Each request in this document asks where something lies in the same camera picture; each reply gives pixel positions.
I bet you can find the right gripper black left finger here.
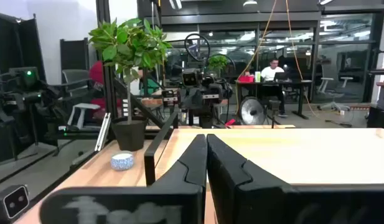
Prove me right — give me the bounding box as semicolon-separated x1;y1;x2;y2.
39;133;208;224

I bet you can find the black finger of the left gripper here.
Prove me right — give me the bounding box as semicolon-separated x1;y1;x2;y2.
191;88;224;110
161;89;192;110

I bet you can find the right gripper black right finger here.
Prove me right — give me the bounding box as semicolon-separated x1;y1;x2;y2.
206;133;384;224

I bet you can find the small green background plant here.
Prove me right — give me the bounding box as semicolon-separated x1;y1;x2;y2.
207;55;229;75

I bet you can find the silver reflector lamp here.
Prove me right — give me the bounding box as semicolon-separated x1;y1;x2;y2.
238;96;267;126

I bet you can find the black metal shelf wooden board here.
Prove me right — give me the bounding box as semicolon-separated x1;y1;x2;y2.
144;111;384;187

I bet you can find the green potted plant black pot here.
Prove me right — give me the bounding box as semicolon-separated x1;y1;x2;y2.
88;17;173;152

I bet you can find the small black stand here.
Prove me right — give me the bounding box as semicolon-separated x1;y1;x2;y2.
268;99;281;129

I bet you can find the person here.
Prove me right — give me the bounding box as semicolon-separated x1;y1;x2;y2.
260;58;289;118

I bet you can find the silver aluminium profile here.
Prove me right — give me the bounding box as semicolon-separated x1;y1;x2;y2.
94;112;113;152

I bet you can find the large red rounded object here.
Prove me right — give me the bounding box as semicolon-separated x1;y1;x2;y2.
88;60;123;121

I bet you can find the black office desk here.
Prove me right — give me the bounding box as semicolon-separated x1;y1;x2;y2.
235;79;314;121

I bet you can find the grey mesh office chair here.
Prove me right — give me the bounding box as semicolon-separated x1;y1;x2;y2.
60;68;101;129

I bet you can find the short black partition panel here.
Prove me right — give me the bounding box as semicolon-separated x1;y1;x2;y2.
59;37;90;73

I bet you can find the white office chair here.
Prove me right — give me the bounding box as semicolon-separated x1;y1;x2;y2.
317;76;354;112

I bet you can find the tall black partition panel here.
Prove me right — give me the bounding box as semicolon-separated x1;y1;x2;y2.
0;11;47;164

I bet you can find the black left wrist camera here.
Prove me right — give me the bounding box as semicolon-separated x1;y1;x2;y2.
181;68;202;88

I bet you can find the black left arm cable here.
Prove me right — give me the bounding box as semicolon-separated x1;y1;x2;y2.
184;33;211;63

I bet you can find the orange hanging cable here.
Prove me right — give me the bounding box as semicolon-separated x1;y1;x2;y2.
284;0;319;118
235;0;278;116

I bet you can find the grey table-level camera box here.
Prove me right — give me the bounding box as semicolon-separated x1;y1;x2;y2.
0;184;30;222

